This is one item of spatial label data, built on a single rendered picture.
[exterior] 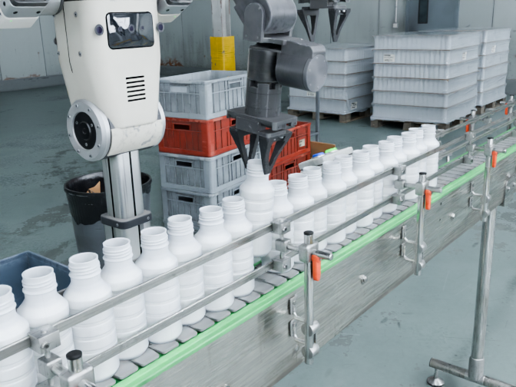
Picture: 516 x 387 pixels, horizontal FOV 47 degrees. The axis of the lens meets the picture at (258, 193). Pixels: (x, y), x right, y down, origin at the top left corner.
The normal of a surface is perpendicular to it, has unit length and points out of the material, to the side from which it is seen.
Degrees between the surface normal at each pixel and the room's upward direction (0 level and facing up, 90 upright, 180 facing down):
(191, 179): 90
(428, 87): 90
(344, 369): 0
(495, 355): 0
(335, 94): 90
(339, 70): 89
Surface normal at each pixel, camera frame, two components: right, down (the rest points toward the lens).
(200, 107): -0.52, 0.26
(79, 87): -0.61, 0.42
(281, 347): 0.78, 0.16
